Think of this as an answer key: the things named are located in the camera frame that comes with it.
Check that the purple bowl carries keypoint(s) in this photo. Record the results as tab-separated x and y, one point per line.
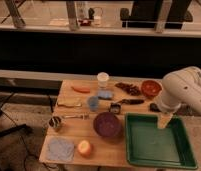
107	125

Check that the black rectangular block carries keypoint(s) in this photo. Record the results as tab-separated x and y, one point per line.
153	107

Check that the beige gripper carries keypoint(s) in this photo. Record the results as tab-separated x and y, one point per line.
163	120

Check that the small dark tin can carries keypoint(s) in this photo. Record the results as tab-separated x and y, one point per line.
55	123

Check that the orange carrot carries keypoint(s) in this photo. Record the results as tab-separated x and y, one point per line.
81	89

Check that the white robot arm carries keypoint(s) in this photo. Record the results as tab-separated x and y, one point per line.
181	86

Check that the brown dried food pile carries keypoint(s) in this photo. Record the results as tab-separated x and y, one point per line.
129	88

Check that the yellow banana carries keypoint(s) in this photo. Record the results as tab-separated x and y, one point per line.
69	102

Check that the orange fruit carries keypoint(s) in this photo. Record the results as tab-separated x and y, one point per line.
84	148

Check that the black dish brush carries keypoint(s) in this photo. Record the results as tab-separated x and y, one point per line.
115	108

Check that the orange bowl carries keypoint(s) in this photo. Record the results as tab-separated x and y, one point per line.
150	88

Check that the green plastic tray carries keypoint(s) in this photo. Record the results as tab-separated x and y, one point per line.
148	146

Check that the blue sponge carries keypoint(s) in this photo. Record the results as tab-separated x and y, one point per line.
105	94

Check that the blue cup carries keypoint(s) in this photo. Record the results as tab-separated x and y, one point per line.
93	103

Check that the metal spoon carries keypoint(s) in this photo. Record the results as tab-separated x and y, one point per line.
80	116

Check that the white plastic cup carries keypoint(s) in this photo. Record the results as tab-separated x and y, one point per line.
103	79

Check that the blue grey cloth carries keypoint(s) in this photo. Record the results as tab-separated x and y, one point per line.
59	149

